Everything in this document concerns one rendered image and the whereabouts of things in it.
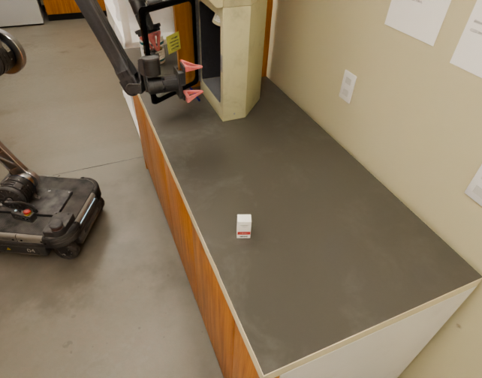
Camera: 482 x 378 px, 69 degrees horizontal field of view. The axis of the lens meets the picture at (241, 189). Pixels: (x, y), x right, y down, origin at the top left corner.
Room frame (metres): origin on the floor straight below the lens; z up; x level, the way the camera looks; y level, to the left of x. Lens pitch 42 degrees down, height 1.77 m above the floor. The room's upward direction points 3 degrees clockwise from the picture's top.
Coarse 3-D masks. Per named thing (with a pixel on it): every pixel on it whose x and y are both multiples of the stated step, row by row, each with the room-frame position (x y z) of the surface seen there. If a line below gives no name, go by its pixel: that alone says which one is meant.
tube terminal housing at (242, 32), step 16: (224, 0) 1.38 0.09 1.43; (240, 0) 1.40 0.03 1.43; (256, 0) 1.47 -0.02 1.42; (224, 16) 1.38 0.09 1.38; (240, 16) 1.40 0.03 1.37; (256, 16) 1.48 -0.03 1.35; (224, 32) 1.38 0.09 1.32; (240, 32) 1.40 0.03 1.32; (256, 32) 1.50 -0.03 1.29; (224, 48) 1.38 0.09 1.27; (240, 48) 1.40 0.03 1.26; (256, 48) 1.51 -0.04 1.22; (224, 64) 1.38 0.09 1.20; (240, 64) 1.41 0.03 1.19; (256, 64) 1.52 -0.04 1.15; (224, 80) 1.38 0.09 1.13; (240, 80) 1.41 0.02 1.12; (256, 80) 1.54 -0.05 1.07; (208, 96) 1.55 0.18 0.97; (224, 96) 1.38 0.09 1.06; (240, 96) 1.41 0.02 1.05; (256, 96) 1.55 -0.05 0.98; (224, 112) 1.38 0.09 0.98; (240, 112) 1.41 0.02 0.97
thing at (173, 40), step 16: (160, 16) 1.48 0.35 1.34; (176, 16) 1.55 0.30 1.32; (160, 32) 1.47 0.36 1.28; (176, 32) 1.55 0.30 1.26; (192, 32) 1.63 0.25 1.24; (144, 48) 1.40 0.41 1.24; (160, 48) 1.46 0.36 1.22; (176, 48) 1.54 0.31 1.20; (192, 48) 1.62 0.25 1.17; (176, 64) 1.53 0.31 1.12; (192, 80) 1.61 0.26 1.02; (160, 96) 1.43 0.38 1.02
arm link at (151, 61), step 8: (144, 56) 1.19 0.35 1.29; (152, 56) 1.19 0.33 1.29; (144, 64) 1.16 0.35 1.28; (152, 64) 1.15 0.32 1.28; (144, 72) 1.16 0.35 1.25; (152, 72) 1.15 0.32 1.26; (160, 72) 1.17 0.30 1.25; (128, 88) 1.13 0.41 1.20; (136, 88) 1.13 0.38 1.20; (144, 88) 1.16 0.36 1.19
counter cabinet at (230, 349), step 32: (160, 160) 1.44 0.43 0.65; (160, 192) 1.61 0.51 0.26; (192, 224) 0.91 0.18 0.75; (192, 256) 0.96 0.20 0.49; (192, 288) 1.02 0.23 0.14; (224, 320) 0.60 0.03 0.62; (416, 320) 0.51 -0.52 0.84; (224, 352) 0.59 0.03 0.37; (352, 352) 0.42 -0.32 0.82; (384, 352) 0.49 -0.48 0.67; (416, 352) 0.59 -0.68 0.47
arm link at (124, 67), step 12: (84, 0) 1.19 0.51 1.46; (96, 0) 1.22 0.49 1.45; (84, 12) 1.18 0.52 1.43; (96, 12) 1.18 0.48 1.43; (96, 24) 1.18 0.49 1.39; (108, 24) 1.20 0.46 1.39; (96, 36) 1.17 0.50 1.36; (108, 36) 1.17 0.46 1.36; (108, 48) 1.17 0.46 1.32; (120, 48) 1.18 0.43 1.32; (120, 60) 1.16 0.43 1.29; (120, 72) 1.15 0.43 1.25; (132, 72) 1.16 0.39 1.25; (120, 84) 1.14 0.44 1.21
